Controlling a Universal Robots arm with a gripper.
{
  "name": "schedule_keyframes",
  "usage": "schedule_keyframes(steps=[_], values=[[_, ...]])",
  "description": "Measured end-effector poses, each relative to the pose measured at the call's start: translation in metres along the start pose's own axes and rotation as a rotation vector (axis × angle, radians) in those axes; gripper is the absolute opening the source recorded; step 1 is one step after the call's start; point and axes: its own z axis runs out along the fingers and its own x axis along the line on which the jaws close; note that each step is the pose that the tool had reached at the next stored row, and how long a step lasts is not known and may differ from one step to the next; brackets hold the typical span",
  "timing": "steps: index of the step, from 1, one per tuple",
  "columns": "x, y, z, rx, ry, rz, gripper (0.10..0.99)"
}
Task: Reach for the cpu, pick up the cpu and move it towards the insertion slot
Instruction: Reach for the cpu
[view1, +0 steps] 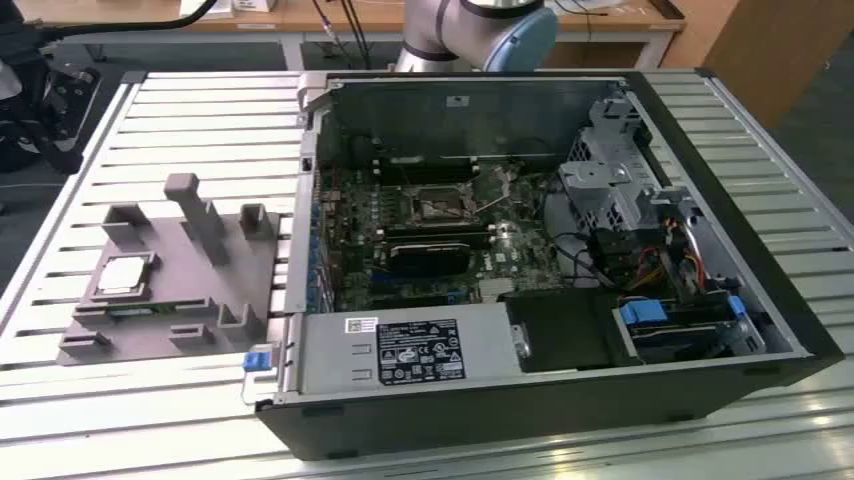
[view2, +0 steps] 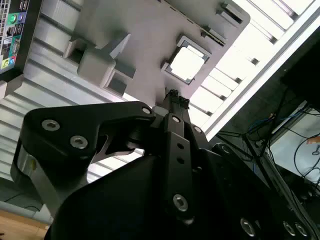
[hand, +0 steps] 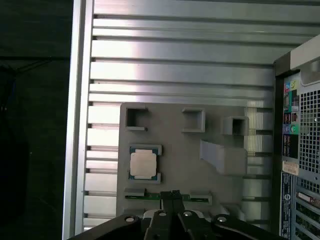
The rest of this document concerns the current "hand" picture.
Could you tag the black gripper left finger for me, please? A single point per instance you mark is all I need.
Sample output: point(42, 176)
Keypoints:
point(160, 225)

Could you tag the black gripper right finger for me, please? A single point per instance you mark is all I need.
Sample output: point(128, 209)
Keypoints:
point(187, 227)

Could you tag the CPU with silver top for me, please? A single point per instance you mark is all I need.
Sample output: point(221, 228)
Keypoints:
point(143, 163)

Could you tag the green RAM stick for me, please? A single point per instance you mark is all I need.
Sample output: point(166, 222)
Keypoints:
point(152, 197)

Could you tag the grey parts rack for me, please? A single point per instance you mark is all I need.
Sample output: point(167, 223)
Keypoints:
point(180, 162)

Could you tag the black PC case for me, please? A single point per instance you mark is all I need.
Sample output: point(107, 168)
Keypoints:
point(307, 125)

